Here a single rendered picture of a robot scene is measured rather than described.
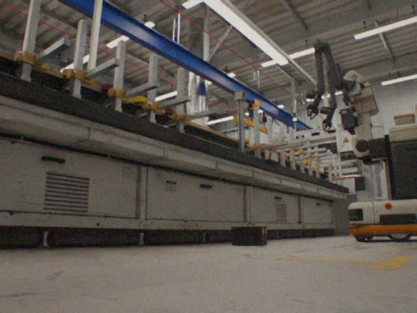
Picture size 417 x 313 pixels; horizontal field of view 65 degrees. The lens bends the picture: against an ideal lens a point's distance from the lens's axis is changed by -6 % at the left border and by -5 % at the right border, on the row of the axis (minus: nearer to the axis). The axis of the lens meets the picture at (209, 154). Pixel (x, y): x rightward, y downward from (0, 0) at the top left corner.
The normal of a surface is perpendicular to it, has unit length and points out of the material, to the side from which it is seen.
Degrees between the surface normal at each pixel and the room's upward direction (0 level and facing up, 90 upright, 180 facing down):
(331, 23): 90
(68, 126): 90
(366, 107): 90
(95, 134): 90
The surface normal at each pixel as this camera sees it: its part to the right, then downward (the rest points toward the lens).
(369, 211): -0.54, -0.18
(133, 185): 0.80, -0.13
